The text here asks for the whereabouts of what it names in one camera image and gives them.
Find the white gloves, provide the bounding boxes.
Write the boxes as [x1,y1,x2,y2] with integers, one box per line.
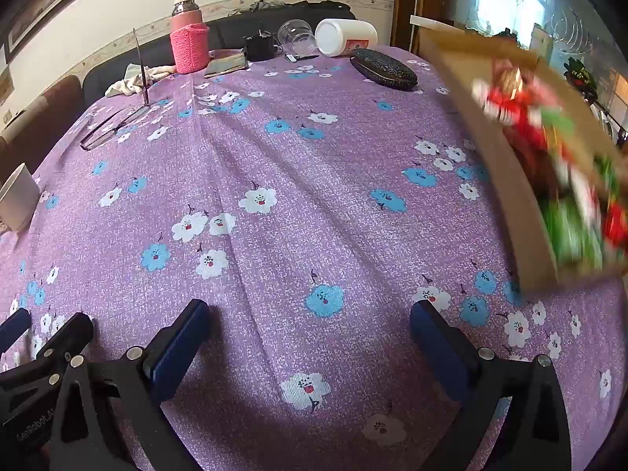
[104,64,176,99]

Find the wooden glass partition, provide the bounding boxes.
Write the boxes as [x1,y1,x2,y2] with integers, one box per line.
[392,0,628,158]

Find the white mug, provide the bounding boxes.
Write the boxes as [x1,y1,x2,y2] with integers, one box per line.
[0,163,40,234]

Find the purple-framed eyeglasses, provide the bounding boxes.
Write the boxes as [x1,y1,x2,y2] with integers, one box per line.
[80,28,162,150]

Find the small greenish notebook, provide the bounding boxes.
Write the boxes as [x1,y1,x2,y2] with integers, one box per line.
[203,49,248,78]

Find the black glasses case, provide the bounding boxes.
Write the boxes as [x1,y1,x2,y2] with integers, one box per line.
[350,49,419,90]

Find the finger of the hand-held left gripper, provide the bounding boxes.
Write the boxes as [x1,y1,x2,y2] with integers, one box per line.
[0,308,31,354]
[0,311,94,457]

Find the framed horse painting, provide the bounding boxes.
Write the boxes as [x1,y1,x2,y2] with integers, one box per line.
[0,0,123,55]

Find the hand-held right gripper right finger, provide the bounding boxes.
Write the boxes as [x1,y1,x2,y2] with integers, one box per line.
[411,299,572,471]

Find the white plastic jar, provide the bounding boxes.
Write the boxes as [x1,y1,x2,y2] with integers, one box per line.
[315,18,378,57]

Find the pile of mixed snack packets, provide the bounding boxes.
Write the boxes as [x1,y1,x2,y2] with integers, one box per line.
[471,56,628,270]

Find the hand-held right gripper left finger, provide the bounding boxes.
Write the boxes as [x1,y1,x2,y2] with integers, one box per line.
[49,299,210,471]

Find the cardboard box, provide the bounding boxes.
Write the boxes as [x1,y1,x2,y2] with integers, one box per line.
[409,15,628,295]

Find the black sofa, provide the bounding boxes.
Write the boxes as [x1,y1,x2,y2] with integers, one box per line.
[82,2,356,104]

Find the purple floral tablecloth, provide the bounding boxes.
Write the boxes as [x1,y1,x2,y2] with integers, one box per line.
[0,44,628,471]

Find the white ledge board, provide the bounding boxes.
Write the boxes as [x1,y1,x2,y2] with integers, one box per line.
[409,16,467,30]

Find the row of ledge items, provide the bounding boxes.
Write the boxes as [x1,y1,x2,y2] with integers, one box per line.
[559,54,628,148]

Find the pink knit-sleeved bottle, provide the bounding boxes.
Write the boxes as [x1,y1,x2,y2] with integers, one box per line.
[170,0,211,74]

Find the brown armchair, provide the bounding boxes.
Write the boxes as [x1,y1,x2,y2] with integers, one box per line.
[0,76,84,168]

